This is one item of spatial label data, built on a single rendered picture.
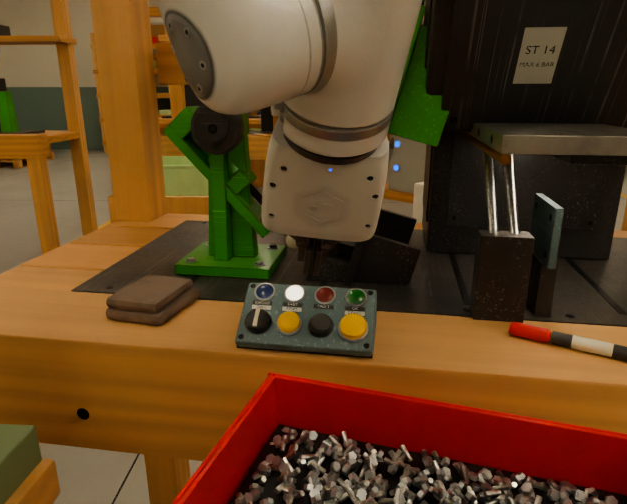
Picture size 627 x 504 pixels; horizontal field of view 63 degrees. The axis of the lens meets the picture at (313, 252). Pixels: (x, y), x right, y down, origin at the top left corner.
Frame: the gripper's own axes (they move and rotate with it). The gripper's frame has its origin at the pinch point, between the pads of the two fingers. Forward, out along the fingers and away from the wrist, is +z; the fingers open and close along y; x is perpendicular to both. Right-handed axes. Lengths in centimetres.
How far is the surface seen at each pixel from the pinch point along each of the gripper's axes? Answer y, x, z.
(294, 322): -1.0, -3.8, 7.7
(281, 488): -0.8, -21.9, 1.5
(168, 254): -23.6, 21.5, 31.9
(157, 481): -33, 4, 115
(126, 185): -42, 50, 46
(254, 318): -5.4, -3.4, 8.3
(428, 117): 13.9, 25.5, 0.6
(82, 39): -467, 897, 531
